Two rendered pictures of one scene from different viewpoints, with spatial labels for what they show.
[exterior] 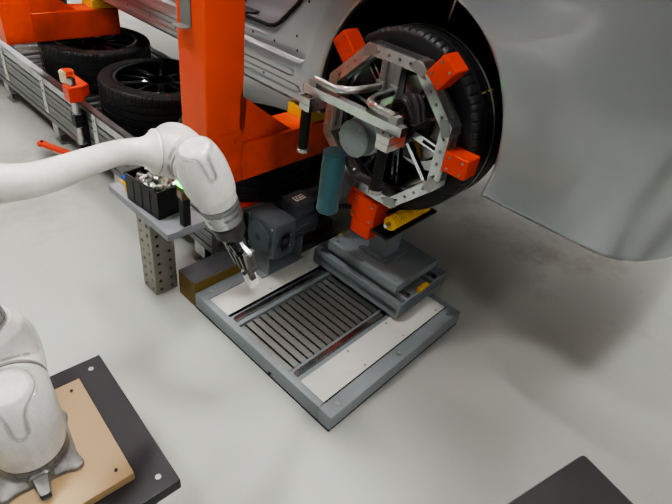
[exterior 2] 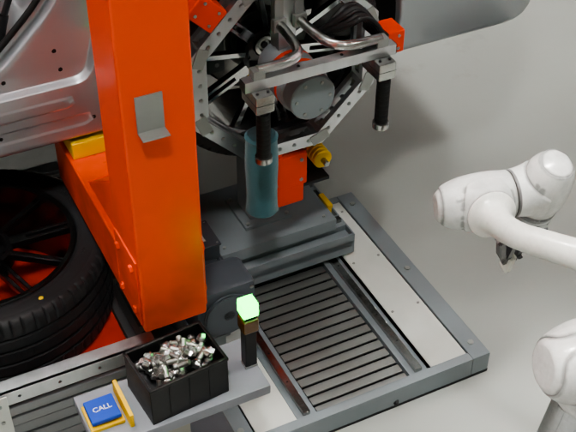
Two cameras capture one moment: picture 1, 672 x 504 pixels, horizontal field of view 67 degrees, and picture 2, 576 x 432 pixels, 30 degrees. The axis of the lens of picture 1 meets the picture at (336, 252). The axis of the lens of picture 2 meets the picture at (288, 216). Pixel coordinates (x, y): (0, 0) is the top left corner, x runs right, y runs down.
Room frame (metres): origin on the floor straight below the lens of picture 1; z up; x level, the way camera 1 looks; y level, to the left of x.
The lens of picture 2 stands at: (0.67, 2.11, 2.39)
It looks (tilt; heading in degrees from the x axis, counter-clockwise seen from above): 40 degrees down; 295
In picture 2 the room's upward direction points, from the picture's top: straight up
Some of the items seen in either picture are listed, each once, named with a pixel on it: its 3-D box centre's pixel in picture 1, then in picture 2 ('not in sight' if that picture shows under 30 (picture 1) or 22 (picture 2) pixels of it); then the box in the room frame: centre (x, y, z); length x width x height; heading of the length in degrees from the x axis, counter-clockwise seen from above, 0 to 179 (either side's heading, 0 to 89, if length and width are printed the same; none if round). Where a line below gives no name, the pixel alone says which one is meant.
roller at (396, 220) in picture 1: (408, 213); (303, 137); (1.73, -0.26, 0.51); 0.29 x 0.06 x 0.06; 142
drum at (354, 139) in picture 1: (372, 132); (295, 78); (1.67, -0.06, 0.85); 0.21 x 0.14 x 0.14; 142
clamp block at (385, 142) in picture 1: (390, 139); (378, 63); (1.46, -0.11, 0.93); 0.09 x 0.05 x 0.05; 142
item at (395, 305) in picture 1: (379, 266); (259, 231); (1.86, -0.21, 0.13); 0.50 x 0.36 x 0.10; 52
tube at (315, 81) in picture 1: (349, 73); (269, 35); (1.69, 0.05, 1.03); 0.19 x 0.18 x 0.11; 142
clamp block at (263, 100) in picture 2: (313, 101); (257, 95); (1.67, 0.16, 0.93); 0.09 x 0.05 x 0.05; 142
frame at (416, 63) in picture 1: (385, 128); (283, 65); (1.73, -0.10, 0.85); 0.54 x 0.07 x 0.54; 52
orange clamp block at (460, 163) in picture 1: (460, 163); (384, 38); (1.54, -0.35, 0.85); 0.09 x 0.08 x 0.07; 52
